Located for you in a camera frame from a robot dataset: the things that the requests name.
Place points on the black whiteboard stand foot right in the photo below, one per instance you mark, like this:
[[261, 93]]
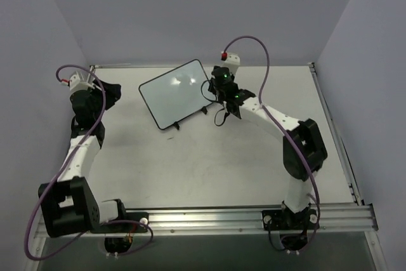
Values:
[[204, 109]]

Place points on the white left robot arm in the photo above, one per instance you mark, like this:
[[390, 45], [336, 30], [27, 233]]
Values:
[[68, 205]]

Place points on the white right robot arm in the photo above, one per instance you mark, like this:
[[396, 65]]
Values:
[[303, 148]]

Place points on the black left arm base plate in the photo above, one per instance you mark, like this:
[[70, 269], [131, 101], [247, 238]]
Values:
[[125, 228]]

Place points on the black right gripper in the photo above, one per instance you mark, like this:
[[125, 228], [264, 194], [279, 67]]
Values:
[[219, 74]]

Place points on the aluminium left table rail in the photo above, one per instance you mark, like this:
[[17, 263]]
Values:
[[90, 75]]

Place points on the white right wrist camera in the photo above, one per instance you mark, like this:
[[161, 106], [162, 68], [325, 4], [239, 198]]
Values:
[[230, 61]]

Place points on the black whiteboard stand foot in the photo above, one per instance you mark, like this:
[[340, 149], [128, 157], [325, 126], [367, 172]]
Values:
[[204, 109], [176, 125]]

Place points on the aluminium front rail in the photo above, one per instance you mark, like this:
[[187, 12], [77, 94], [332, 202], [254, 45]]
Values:
[[237, 220]]

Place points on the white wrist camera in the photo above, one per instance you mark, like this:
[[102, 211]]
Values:
[[77, 82], [230, 61]]

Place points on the black whiteboard stand foot left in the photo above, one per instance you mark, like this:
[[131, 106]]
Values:
[[176, 125]]

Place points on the small white whiteboard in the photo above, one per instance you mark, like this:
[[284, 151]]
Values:
[[177, 94]]

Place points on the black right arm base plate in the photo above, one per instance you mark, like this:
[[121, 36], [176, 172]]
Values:
[[279, 220]]

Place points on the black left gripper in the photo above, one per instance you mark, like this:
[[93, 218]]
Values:
[[108, 92]]

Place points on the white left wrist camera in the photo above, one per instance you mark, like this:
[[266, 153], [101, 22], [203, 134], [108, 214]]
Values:
[[77, 82]]

